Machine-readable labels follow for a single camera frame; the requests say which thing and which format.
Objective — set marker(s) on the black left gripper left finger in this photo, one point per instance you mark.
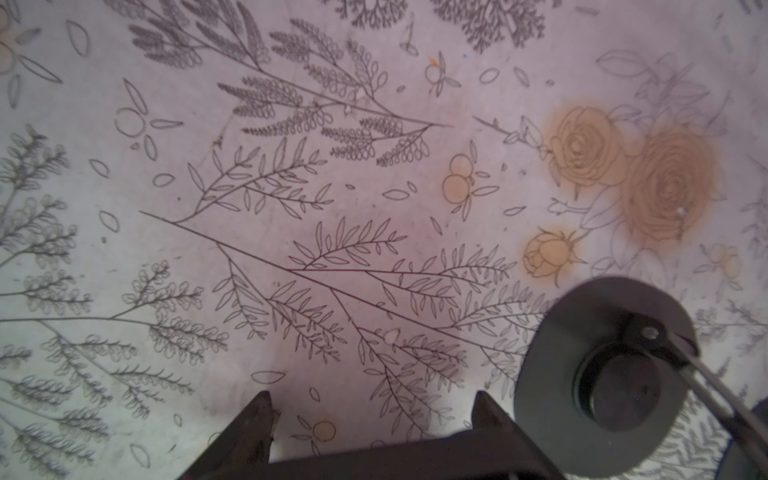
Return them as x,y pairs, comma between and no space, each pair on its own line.
241,447

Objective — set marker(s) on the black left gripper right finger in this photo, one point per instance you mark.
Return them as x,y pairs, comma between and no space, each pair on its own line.
511,447

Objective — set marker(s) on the black phone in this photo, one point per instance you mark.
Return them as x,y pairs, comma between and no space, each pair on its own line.
465,455

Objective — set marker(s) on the grey stand far left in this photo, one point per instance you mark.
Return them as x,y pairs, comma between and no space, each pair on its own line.
606,376

